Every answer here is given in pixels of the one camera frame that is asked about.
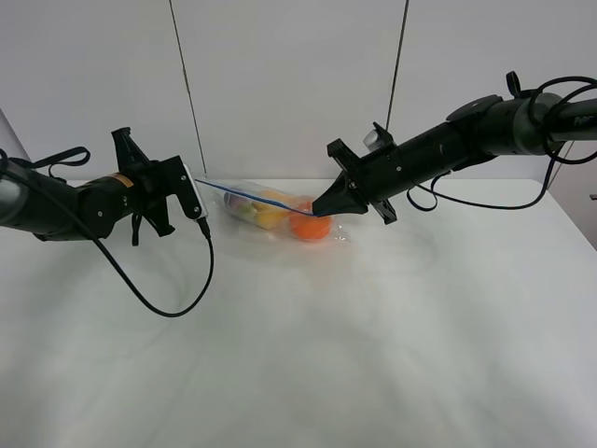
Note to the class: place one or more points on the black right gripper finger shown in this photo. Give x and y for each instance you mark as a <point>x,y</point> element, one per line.
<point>341,198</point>

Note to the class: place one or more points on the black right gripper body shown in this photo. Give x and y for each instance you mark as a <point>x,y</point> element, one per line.
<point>379,175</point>

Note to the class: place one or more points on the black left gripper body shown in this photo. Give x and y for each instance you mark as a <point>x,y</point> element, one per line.
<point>139,188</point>

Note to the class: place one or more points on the clear zip bag blue seal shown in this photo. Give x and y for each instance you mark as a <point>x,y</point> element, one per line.
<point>256,192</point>

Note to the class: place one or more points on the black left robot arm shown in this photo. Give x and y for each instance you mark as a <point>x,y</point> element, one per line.
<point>52,210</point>

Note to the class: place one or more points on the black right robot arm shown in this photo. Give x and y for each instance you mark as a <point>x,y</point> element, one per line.
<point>474,134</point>

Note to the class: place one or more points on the orange toy fruit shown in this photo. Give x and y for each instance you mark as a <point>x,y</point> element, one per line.
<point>306,227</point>

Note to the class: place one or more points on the yellow toy fruit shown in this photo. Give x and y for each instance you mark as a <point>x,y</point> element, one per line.
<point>265,215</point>

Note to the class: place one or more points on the purple toy eggplant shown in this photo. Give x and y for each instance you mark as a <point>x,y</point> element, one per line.
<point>235,203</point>

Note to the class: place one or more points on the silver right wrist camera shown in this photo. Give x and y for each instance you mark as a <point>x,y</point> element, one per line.
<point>373,141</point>

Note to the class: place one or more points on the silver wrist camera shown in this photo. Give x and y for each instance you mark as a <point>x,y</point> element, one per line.
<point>373,141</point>
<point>188,194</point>

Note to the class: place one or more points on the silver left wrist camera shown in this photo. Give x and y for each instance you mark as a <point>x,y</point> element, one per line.
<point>188,194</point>

